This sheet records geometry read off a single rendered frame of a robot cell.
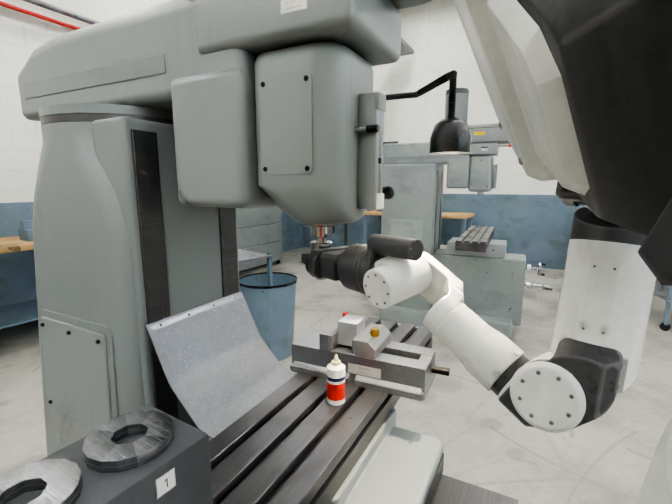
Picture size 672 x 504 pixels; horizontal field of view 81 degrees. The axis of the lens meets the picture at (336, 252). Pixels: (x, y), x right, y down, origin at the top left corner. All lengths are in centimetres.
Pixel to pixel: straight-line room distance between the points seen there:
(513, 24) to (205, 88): 65
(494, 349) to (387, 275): 18
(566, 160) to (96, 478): 49
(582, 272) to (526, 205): 668
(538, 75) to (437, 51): 750
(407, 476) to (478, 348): 42
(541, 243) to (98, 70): 679
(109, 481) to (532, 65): 49
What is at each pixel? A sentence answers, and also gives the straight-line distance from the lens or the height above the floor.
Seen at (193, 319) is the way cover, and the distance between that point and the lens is 106.
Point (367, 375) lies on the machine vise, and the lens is 97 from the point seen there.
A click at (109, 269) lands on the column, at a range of 99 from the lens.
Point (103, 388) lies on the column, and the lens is 111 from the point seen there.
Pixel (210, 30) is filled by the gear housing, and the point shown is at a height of 167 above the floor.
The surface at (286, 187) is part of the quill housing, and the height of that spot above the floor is 138.
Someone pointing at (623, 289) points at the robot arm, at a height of 128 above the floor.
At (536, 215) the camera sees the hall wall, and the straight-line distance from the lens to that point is 721.
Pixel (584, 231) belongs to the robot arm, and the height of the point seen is 133.
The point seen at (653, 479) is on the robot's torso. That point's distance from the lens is 22.
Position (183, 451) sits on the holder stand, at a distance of 51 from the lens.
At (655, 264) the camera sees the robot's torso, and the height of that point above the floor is 135.
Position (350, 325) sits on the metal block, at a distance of 97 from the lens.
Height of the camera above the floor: 139
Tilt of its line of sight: 10 degrees down
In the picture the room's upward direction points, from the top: straight up
